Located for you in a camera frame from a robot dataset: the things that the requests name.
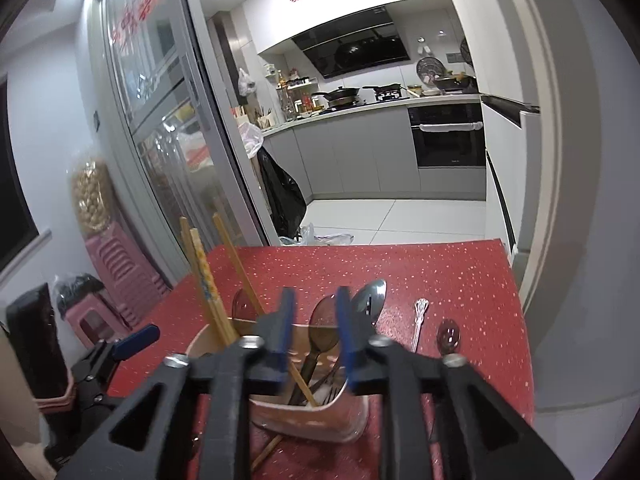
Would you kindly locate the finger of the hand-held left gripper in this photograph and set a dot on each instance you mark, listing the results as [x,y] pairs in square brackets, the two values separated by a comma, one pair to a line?
[140,337]
[95,365]

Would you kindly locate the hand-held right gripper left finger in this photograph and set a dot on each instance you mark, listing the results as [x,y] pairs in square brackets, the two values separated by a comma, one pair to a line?
[285,340]

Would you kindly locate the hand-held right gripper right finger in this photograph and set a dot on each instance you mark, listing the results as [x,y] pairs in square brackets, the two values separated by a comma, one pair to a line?
[350,345]

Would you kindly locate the dark translucent spoon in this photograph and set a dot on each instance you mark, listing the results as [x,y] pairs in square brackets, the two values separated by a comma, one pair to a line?
[322,325]
[245,307]
[448,335]

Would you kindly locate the large steel fork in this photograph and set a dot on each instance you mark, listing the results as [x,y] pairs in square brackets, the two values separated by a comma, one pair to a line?
[327,390]

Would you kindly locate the steel spoon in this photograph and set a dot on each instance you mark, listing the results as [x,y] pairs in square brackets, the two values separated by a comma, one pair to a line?
[372,300]

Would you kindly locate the beige cutlery holder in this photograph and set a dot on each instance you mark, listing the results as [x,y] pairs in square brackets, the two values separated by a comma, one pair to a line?
[320,420]

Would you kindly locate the blue patterned wooden chopstick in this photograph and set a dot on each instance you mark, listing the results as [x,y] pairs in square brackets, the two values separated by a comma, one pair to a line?
[211,285]

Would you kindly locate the pink plastic stool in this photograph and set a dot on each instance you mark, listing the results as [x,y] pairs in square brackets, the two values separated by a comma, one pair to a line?
[95,320]

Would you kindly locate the stack of pink stools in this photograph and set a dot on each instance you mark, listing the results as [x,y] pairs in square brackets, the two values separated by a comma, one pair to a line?
[125,270]

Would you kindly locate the black plastic bag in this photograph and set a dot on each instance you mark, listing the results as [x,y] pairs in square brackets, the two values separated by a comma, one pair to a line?
[77,292]

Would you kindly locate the small ornate steel fork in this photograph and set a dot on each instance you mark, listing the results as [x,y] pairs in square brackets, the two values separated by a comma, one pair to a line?
[420,310]

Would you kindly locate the white plastic bag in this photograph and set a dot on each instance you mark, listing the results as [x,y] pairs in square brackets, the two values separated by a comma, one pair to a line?
[250,137]
[320,237]
[246,82]

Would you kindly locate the black trash bag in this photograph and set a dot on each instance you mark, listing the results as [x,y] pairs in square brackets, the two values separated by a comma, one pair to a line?
[282,195]

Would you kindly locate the clear bag of nuts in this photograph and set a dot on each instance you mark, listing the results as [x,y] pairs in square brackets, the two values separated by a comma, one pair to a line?
[90,195]

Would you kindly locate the grey kitchen cabinets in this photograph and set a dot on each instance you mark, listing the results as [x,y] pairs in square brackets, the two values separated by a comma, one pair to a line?
[350,160]

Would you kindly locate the dark window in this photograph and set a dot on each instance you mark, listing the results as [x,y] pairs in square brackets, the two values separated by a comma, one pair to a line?
[17,185]

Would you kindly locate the sliding glass door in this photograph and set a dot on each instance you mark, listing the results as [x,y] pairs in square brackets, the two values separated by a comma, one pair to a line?
[165,135]

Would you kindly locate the black built-in oven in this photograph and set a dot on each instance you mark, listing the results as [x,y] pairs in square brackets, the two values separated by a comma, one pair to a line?
[445,140]

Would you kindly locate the white refrigerator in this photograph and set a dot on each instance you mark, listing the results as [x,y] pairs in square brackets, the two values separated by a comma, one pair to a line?
[505,160]

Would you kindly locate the black frying pan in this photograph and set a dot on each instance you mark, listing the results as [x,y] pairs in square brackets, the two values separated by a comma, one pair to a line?
[340,95]

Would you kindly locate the black range hood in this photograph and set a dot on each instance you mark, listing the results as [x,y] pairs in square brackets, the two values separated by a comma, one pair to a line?
[350,45]

